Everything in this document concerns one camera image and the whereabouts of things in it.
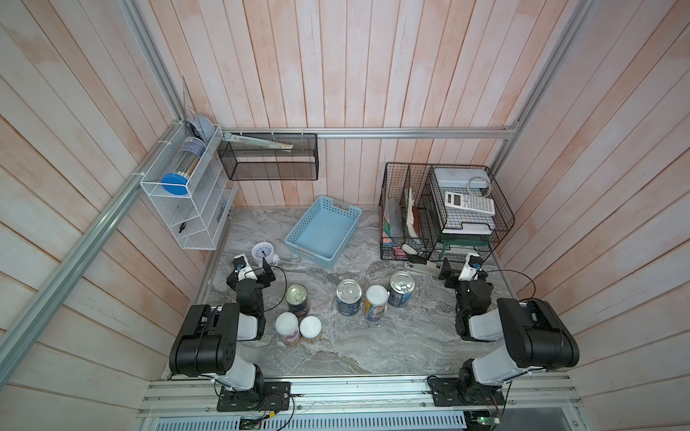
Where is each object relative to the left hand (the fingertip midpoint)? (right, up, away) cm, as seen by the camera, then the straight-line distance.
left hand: (253, 263), depth 91 cm
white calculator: (+76, +22, +2) cm, 79 cm away
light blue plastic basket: (+23, +11, +17) cm, 31 cm away
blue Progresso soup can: (+33, -9, -9) cm, 35 cm away
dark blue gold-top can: (+17, -10, -10) cm, 22 cm away
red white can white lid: (+15, -16, -16) cm, 27 cm away
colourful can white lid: (+41, -10, -13) cm, 44 cm away
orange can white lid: (+21, -18, -12) cm, 31 cm away
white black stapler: (+60, -1, +7) cm, 60 cm away
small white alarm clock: (+1, +4, +12) cm, 13 cm away
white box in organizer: (+76, +31, +8) cm, 83 cm away
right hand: (+71, +2, -1) cm, 71 cm away
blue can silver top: (+50, -6, -7) cm, 51 cm away
